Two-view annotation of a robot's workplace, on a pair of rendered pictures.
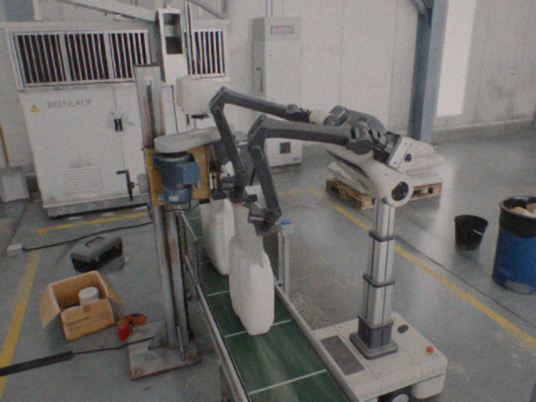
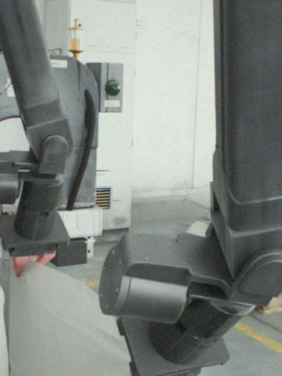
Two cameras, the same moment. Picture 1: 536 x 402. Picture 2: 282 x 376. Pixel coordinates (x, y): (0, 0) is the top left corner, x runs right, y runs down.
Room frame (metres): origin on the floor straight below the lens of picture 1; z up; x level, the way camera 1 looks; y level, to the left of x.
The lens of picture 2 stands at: (1.20, 0.14, 1.31)
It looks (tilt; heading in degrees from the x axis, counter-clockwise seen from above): 10 degrees down; 352
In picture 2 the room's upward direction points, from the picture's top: 2 degrees clockwise
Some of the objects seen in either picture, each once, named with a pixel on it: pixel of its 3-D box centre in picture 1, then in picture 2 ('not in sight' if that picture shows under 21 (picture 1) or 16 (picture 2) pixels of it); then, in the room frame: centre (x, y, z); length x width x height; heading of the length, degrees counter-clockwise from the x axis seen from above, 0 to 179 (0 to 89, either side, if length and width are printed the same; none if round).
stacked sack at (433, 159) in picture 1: (414, 159); not in sight; (5.05, -1.82, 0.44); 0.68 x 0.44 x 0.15; 110
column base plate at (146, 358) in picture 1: (160, 332); not in sight; (2.25, 0.73, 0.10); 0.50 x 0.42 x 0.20; 20
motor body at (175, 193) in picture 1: (176, 178); not in sight; (2.06, 0.47, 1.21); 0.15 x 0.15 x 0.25
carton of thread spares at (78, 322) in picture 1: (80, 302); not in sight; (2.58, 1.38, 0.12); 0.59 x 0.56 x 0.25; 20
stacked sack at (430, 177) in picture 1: (414, 177); not in sight; (5.04, -1.83, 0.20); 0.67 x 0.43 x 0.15; 110
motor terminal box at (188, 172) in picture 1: (188, 174); not in sight; (1.99, 0.40, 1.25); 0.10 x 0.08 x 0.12; 135
